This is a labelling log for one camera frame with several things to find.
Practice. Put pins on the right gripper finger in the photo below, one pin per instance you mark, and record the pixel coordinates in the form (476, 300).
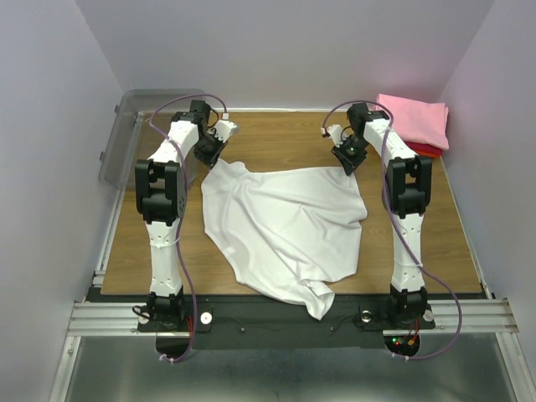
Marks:
(355, 165)
(348, 169)

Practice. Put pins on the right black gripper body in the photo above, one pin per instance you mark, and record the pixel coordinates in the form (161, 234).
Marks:
(349, 157)

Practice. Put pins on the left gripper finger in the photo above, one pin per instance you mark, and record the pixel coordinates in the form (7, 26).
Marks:
(214, 159)
(209, 164)

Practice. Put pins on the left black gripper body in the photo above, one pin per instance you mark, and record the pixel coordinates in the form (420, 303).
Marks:
(212, 152)

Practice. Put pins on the white t shirt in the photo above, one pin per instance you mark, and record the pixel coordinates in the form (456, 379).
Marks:
(287, 234)

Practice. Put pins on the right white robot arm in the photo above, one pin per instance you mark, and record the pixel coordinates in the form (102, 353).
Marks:
(406, 191)

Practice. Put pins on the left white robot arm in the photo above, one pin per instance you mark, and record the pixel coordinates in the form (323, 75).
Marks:
(161, 189)

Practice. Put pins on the folded red t shirt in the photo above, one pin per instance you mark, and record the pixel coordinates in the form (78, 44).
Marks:
(423, 149)

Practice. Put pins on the clear plastic bin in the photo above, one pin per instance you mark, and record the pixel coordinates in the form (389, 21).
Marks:
(131, 136)

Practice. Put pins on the folded pink t shirt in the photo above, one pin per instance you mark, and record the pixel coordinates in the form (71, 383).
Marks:
(418, 121)

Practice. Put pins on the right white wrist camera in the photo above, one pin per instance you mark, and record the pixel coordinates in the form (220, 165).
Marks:
(336, 133)

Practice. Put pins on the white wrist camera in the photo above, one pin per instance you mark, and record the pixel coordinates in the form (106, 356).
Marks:
(224, 128)
(336, 133)

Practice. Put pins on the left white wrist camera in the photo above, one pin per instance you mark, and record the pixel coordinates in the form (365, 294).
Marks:
(224, 128)

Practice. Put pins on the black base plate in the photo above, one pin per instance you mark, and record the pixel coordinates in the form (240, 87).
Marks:
(257, 322)

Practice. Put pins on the aluminium frame rail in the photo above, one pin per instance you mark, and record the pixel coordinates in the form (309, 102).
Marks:
(467, 356)

